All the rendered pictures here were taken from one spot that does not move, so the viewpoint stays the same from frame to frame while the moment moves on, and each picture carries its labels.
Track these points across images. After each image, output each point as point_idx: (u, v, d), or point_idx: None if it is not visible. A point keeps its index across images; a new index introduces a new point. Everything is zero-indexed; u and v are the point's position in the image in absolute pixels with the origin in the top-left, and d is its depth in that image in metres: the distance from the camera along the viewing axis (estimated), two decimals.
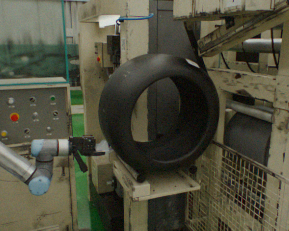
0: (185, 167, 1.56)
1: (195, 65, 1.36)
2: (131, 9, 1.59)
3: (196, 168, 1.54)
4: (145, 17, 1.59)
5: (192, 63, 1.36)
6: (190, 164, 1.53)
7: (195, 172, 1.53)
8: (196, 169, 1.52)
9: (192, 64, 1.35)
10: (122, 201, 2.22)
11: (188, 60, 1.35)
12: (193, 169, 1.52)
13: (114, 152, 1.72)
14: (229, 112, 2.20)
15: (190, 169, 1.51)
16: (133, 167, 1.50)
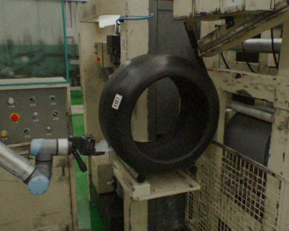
0: None
1: (119, 99, 1.27)
2: (131, 9, 1.59)
3: (191, 173, 1.54)
4: (145, 17, 1.59)
5: (116, 102, 1.28)
6: None
7: (190, 172, 1.52)
8: (193, 173, 1.52)
9: (118, 105, 1.27)
10: (122, 201, 2.22)
11: (114, 108, 1.28)
12: (194, 169, 1.52)
13: (114, 152, 1.72)
14: (229, 112, 2.20)
15: (194, 166, 1.52)
16: None
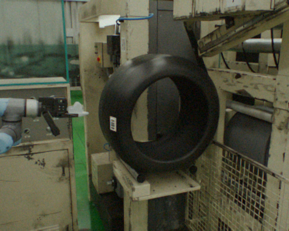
0: (185, 167, 1.56)
1: (114, 121, 1.28)
2: (131, 9, 1.59)
3: (195, 169, 1.54)
4: (145, 17, 1.59)
5: (112, 124, 1.29)
6: (190, 164, 1.53)
7: (195, 172, 1.53)
8: (196, 169, 1.52)
9: (115, 126, 1.28)
10: (122, 201, 2.22)
11: (112, 130, 1.30)
12: (193, 169, 1.52)
13: (114, 152, 1.72)
14: (229, 112, 2.20)
15: (190, 169, 1.51)
16: None
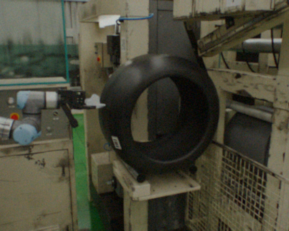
0: None
1: (116, 140, 1.31)
2: (131, 9, 1.59)
3: (190, 165, 1.52)
4: (145, 17, 1.59)
5: (116, 143, 1.32)
6: (188, 171, 1.54)
7: (194, 165, 1.52)
8: (192, 167, 1.51)
9: (119, 145, 1.31)
10: (122, 201, 2.22)
11: (118, 148, 1.33)
12: (193, 171, 1.52)
13: (114, 152, 1.72)
14: (229, 112, 2.20)
15: (194, 173, 1.53)
16: None
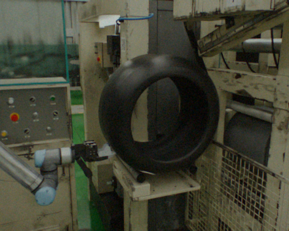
0: None
1: (146, 172, 1.40)
2: (131, 9, 1.59)
3: (188, 171, 1.53)
4: (145, 17, 1.59)
5: (147, 173, 1.41)
6: None
7: (189, 170, 1.51)
8: (191, 172, 1.52)
9: (151, 173, 1.40)
10: (122, 201, 2.22)
11: (152, 174, 1.42)
12: (194, 170, 1.52)
13: None
14: (229, 112, 2.20)
15: (196, 167, 1.52)
16: (130, 169, 1.50)
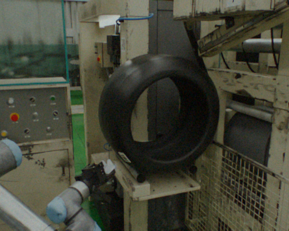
0: None
1: (124, 155, 1.34)
2: (131, 9, 1.59)
3: (190, 173, 1.53)
4: (145, 17, 1.59)
5: (124, 157, 1.35)
6: None
7: (190, 172, 1.52)
8: (192, 173, 1.52)
9: (127, 159, 1.34)
10: (122, 201, 2.22)
11: (127, 161, 1.36)
12: (194, 169, 1.52)
13: (114, 152, 1.72)
14: (229, 112, 2.20)
15: (195, 166, 1.52)
16: None
